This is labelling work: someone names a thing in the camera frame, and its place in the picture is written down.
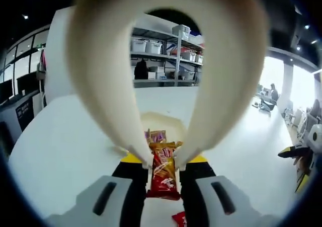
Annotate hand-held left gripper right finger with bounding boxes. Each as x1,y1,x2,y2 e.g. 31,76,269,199
179,155,272,227

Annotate person's right hand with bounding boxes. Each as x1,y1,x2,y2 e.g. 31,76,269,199
293,157,306,174

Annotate dark counter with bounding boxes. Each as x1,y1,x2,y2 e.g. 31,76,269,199
0,90,46,147

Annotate white lettered partition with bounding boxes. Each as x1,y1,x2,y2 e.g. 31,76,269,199
44,7,84,107

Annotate grey metal shelf rack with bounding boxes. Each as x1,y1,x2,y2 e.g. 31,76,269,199
129,23,205,87

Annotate black monitor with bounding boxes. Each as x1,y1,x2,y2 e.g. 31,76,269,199
0,78,14,104
16,72,38,95

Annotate row of white storage bins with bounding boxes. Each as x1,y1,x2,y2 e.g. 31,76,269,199
130,24,204,63

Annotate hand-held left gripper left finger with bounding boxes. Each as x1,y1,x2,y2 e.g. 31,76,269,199
47,154,151,227

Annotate red white-print snack packet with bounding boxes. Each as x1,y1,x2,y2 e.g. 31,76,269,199
172,211,187,227

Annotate gold red snack packet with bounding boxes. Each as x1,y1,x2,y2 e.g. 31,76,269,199
145,141,182,201

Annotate purple orange snack packet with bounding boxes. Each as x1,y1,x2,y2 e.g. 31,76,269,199
143,128,167,144

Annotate black bag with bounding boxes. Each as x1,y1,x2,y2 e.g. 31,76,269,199
134,59,149,81

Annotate white cardboard box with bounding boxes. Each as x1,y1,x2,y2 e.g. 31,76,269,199
148,66,164,80

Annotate pink white hanging item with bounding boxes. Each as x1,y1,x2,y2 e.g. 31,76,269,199
36,48,48,107

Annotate row of white workstations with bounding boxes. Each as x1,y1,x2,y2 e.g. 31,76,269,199
281,106,317,142

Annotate cream food tongs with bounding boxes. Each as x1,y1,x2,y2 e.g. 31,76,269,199
65,0,268,172

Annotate cream hexagonal container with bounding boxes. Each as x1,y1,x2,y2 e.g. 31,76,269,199
140,110,190,149

